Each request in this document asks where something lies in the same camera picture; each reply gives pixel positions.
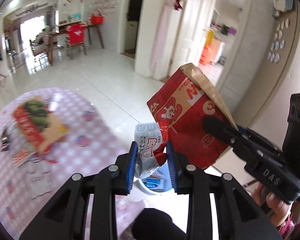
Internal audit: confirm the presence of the red brown paper bag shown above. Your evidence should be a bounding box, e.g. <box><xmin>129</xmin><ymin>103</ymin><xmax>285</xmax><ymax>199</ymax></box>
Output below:
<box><xmin>147</xmin><ymin>63</ymin><xmax>236</xmax><ymax>169</ymax></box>

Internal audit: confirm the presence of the silver red snack wrapper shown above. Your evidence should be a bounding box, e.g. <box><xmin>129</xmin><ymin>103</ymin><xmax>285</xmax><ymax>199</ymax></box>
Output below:
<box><xmin>134</xmin><ymin>121</ymin><xmax>168</xmax><ymax>179</ymax></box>

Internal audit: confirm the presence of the cardboard box with green print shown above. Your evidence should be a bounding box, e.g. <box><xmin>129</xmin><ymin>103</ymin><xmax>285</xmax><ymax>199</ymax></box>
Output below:
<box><xmin>12</xmin><ymin>96</ymin><xmax>69</xmax><ymax>155</ymax></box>

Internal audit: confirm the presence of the red white snack packet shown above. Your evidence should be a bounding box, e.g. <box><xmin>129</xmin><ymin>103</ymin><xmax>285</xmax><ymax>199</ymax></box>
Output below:
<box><xmin>13</xmin><ymin>142</ymin><xmax>37</xmax><ymax>167</ymax></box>

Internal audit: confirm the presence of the blue white trash bin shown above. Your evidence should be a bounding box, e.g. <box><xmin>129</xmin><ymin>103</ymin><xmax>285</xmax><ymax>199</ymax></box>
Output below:
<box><xmin>135</xmin><ymin>162</ymin><xmax>173</xmax><ymax>196</ymax></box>

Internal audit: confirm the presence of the person's right hand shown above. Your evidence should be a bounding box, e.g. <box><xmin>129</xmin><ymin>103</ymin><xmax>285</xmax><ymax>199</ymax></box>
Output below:
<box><xmin>251</xmin><ymin>183</ymin><xmax>292</xmax><ymax>227</ymax></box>

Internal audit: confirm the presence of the person's dark knee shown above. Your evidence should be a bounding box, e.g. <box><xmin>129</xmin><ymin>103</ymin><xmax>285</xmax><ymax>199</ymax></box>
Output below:
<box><xmin>132</xmin><ymin>208</ymin><xmax>186</xmax><ymax>240</ymax></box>

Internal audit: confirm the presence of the orange plastic stool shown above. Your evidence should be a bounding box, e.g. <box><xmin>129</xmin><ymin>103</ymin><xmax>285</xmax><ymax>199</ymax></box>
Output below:
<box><xmin>199</xmin><ymin>38</ymin><xmax>224</xmax><ymax>66</ymax></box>

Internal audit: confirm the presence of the pink checkered tablecloth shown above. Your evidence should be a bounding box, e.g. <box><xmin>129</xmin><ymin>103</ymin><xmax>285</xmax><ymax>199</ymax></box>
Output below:
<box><xmin>0</xmin><ymin>87</ymin><xmax>146</xmax><ymax>240</ymax></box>

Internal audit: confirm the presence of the white panel door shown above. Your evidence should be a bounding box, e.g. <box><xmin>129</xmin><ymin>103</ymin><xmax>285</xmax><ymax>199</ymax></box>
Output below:
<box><xmin>168</xmin><ymin>0</ymin><xmax>216</xmax><ymax>76</ymax></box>

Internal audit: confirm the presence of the pink floral door curtain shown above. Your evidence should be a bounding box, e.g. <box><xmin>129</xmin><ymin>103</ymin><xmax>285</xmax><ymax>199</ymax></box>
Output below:
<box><xmin>149</xmin><ymin>0</ymin><xmax>187</xmax><ymax>71</ymax></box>

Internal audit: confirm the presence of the chair with red cover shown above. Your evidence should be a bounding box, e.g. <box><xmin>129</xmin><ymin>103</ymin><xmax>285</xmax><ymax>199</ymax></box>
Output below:
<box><xmin>66</xmin><ymin>23</ymin><xmax>87</xmax><ymax>60</ymax></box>

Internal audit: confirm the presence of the wooden dining chair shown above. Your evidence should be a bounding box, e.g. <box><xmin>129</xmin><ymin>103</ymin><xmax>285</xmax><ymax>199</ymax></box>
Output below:
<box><xmin>29</xmin><ymin>40</ymin><xmax>48</xmax><ymax>66</ymax></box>

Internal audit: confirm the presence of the dark wooden dining table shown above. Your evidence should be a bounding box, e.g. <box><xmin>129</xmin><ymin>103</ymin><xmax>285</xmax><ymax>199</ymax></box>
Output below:
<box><xmin>46</xmin><ymin>23</ymin><xmax>104</xmax><ymax>66</ymax></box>

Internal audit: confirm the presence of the red gift bag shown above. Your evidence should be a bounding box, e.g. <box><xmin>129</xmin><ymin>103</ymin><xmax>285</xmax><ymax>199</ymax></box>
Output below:
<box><xmin>89</xmin><ymin>11</ymin><xmax>104</xmax><ymax>25</ymax></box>

